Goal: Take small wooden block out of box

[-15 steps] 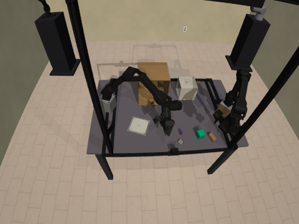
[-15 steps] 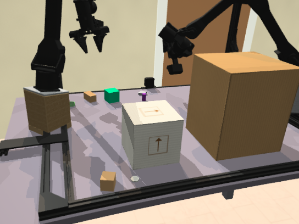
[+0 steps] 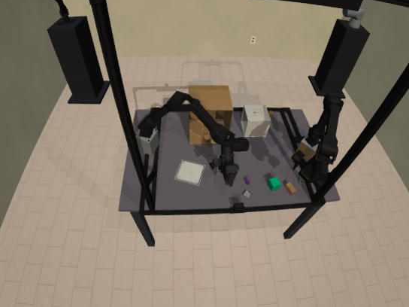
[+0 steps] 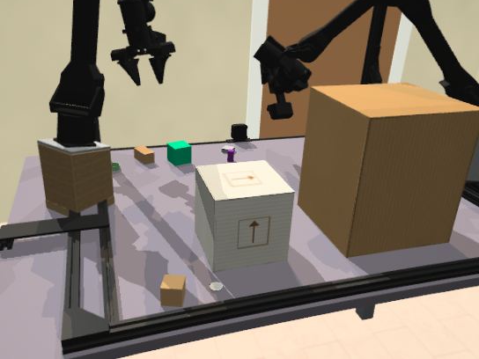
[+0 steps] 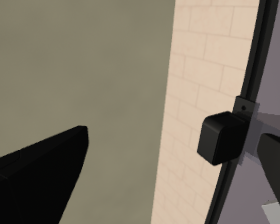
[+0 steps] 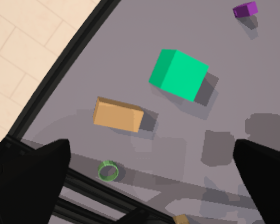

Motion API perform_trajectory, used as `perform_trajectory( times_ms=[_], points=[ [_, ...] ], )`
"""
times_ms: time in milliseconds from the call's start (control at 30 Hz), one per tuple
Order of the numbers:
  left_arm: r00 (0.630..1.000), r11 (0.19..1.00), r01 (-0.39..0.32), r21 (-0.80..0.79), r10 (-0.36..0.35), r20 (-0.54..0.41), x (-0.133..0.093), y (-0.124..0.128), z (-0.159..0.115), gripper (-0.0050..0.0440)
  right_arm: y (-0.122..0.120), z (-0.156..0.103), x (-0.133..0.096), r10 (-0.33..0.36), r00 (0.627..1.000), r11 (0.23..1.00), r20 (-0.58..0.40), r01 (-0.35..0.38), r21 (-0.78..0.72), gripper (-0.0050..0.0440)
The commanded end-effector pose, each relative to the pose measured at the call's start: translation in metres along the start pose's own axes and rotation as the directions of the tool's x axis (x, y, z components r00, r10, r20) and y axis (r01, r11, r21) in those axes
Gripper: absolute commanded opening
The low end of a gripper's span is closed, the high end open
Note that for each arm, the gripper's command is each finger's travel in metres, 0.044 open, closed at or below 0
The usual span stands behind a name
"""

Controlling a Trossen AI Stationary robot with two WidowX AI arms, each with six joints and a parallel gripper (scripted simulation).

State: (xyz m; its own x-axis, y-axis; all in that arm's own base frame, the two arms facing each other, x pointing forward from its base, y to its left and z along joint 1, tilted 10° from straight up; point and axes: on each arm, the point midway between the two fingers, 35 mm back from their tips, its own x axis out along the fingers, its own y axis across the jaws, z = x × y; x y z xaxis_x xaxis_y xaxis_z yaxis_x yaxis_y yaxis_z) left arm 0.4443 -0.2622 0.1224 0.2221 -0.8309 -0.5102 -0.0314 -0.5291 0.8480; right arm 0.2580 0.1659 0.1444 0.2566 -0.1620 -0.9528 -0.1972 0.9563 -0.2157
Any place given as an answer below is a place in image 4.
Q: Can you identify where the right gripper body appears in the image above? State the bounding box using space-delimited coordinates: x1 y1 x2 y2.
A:
110 22 176 62

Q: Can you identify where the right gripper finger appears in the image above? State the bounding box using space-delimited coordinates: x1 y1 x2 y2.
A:
117 58 141 86
149 55 171 84

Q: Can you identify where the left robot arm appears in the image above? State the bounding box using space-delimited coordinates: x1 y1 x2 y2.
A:
253 0 479 106

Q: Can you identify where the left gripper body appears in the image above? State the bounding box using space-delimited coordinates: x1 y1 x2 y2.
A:
260 62 296 120

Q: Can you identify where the green block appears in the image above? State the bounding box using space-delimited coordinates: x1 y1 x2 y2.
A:
167 141 192 165

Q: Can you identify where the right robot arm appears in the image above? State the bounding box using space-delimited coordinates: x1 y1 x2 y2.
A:
49 0 156 148

